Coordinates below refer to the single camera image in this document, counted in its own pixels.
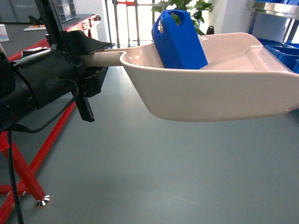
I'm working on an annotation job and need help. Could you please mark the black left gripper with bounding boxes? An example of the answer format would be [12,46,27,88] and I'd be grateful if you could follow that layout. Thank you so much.
[35,0,114,122]

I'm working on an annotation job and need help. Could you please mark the blue plastic part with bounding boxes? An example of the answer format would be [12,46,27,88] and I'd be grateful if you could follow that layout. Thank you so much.
[151,9,208,70]

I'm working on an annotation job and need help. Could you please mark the beige plastic dustpan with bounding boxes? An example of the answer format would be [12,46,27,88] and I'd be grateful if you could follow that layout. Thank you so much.
[82,33,299,122]

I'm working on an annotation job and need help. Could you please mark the steel shelf rack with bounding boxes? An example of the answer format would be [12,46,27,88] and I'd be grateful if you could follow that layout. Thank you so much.
[246,0,299,43]

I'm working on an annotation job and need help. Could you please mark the paper cup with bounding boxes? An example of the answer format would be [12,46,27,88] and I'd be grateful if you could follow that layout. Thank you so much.
[0,24,9,42]

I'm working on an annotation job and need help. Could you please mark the green potted plant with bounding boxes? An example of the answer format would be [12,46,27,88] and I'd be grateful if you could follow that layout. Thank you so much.
[151,0,213,35]

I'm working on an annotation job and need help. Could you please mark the yellow black traffic cone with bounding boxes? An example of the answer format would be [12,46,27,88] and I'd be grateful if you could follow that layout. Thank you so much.
[206,25,215,35]

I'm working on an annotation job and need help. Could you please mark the blue storage bin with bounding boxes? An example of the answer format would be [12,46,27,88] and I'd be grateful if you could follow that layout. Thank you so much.
[265,45,299,74]

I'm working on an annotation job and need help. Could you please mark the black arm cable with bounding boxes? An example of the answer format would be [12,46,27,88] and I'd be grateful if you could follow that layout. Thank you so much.
[7,79,80,224]

